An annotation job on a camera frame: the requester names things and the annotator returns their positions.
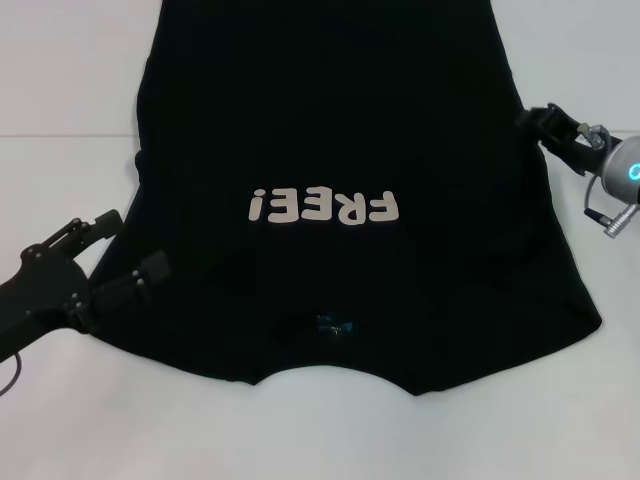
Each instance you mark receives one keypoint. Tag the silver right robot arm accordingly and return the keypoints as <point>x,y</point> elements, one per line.
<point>622,170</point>

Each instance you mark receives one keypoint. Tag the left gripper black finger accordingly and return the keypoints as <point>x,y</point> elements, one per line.
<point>107,223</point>
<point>156,267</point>

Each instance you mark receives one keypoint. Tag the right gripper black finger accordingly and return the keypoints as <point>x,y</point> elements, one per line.
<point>534,119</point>

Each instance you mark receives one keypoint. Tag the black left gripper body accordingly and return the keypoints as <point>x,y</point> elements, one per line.
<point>40,295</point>

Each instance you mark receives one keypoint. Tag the black shirt with FREE print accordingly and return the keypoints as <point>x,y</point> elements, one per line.
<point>320,125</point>

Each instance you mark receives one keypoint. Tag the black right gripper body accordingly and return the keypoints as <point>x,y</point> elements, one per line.
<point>570,150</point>

